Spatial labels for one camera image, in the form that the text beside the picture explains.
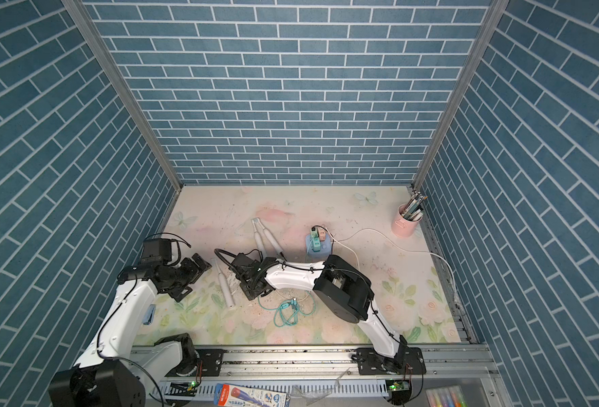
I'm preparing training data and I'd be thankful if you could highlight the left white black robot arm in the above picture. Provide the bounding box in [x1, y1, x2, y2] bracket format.
[48, 254, 211, 406]

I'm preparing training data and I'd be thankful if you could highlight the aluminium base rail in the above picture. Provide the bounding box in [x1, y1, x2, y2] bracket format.
[130, 344, 511, 406]

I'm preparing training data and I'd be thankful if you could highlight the red blue package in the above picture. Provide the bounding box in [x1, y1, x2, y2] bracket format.
[214, 383, 290, 407]

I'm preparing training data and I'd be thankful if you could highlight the pink pen holder cup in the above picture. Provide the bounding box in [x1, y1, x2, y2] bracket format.
[391, 203, 423, 237]

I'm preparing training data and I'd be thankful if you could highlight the teal small plug adapter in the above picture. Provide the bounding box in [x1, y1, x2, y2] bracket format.
[311, 237, 322, 252]

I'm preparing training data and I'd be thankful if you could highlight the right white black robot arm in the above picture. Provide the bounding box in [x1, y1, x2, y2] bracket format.
[225, 253, 426, 376]

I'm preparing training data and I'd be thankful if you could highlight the teal charging cable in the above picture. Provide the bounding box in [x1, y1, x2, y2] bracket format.
[257, 297, 316, 329]

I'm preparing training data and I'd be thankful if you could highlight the white power strip cord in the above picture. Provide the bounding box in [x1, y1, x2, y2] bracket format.
[329, 227, 456, 301]

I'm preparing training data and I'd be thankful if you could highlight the white electric toothbrush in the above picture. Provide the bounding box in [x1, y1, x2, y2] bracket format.
[212, 258, 235, 309]
[257, 218, 285, 258]
[251, 218, 267, 259]

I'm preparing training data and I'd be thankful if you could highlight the coloured marker set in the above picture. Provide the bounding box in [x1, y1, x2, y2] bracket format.
[426, 386, 468, 407]

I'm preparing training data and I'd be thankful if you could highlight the blue power strip cube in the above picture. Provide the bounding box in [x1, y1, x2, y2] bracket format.
[305, 235, 333, 263]

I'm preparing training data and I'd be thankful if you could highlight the clear plastic bag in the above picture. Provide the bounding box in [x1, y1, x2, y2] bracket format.
[290, 369, 351, 405]

